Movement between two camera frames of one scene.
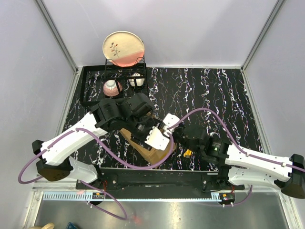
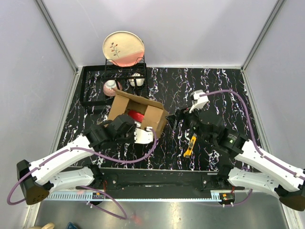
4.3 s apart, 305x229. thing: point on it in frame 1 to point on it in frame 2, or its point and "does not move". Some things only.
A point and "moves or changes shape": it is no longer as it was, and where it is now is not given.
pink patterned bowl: x=110 y=88 does not move
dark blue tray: x=70 y=225 does not move
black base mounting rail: x=146 y=180 does not move
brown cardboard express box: x=152 y=156 moves or changes shape
